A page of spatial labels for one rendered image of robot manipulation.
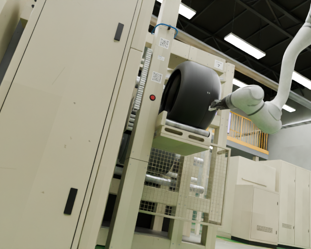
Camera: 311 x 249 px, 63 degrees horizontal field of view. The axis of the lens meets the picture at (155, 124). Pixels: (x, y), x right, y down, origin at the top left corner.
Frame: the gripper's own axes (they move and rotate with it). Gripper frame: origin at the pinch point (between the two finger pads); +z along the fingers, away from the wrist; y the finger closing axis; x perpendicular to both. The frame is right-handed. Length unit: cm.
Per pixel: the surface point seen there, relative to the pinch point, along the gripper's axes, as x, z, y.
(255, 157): -92, 673, -567
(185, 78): -17.9, 13.3, 16.6
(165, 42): -48, 33, 32
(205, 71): -27.7, 13.9, 3.8
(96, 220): 64, -56, 60
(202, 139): 18.2, 16.3, -5.6
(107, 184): 53, -54, 59
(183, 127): 13.8, 17.1, 8.8
